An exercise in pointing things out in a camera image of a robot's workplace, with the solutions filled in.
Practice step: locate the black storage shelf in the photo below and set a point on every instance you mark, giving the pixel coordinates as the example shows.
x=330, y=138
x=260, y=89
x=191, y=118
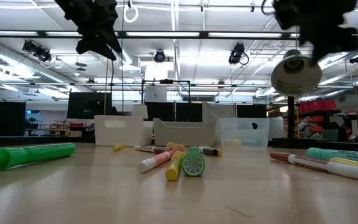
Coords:
x=328, y=111

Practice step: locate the thin yellow highlighter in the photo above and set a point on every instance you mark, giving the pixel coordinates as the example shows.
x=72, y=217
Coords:
x=220, y=152
x=118, y=147
x=356, y=165
x=174, y=166

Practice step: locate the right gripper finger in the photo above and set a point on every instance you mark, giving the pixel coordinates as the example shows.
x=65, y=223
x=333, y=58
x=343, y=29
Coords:
x=331, y=39
x=317, y=56

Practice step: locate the white plastic bin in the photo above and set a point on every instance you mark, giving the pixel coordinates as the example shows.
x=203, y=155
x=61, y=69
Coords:
x=123, y=137

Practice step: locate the brown Expo marker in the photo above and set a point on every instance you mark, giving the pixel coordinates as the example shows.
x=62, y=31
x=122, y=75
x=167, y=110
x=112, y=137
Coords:
x=152, y=149
x=322, y=166

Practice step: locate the grey plastic bin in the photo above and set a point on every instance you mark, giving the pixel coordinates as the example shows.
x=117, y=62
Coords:
x=182, y=135

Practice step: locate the teal Sharpie highlighter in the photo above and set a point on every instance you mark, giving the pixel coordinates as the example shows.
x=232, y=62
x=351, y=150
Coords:
x=337, y=154

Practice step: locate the white monitor back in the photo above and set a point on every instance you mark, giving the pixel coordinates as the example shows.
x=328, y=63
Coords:
x=140, y=111

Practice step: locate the black desk lamp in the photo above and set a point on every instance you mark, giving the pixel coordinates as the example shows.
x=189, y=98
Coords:
x=295, y=74

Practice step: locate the orange Expo marker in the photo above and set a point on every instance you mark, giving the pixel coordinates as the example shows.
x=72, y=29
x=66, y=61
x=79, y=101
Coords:
x=154, y=161

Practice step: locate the red storage bins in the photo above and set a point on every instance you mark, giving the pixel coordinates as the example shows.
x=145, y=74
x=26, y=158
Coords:
x=317, y=105

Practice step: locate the white sheet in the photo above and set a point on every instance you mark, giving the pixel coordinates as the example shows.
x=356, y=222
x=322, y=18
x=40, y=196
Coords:
x=219, y=110

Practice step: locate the dark partition panel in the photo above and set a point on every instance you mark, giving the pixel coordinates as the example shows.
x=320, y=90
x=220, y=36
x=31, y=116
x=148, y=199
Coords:
x=6, y=118

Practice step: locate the blue chunky highlighter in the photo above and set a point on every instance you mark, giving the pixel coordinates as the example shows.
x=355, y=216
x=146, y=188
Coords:
x=253, y=143

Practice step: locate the black rig frame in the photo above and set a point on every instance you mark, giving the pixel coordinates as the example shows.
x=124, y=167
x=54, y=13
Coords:
x=166, y=81

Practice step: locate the black monitor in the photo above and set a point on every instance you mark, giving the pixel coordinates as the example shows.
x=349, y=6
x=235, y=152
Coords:
x=188, y=112
x=250, y=111
x=89, y=105
x=160, y=110

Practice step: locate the green chunky highlighter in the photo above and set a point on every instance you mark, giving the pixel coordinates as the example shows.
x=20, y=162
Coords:
x=30, y=154
x=193, y=163

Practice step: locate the clear plastic bin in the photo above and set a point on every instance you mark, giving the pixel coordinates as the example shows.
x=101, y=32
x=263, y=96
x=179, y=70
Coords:
x=228, y=130

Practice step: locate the black ceiling camera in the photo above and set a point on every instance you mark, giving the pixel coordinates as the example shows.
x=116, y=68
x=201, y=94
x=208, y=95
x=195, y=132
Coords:
x=356, y=59
x=236, y=53
x=159, y=56
x=42, y=53

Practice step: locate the white numbered sign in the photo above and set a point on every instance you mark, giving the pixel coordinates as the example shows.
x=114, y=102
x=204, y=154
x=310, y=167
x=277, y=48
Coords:
x=155, y=96

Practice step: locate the black overhead frame bar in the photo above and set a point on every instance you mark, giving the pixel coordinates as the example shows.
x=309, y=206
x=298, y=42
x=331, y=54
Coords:
x=204, y=34

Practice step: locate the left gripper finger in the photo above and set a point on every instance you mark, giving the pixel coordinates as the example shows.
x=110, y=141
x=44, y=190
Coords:
x=112, y=40
x=95, y=48

